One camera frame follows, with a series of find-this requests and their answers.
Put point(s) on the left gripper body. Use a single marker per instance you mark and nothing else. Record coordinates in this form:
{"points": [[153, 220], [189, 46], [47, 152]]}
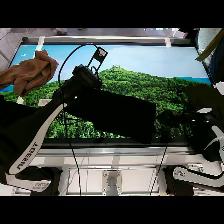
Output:
{"points": [[85, 77]]}

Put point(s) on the black garment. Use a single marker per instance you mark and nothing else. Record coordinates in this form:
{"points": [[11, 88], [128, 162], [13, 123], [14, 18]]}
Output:
{"points": [[113, 115]]}

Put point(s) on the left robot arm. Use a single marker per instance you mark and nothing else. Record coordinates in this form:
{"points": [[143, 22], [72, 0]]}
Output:
{"points": [[36, 140]]}

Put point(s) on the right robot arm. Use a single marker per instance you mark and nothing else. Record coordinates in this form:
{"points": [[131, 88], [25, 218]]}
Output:
{"points": [[203, 176]]}

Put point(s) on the brown garment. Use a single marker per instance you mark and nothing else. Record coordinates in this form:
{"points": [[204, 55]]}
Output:
{"points": [[31, 74]]}

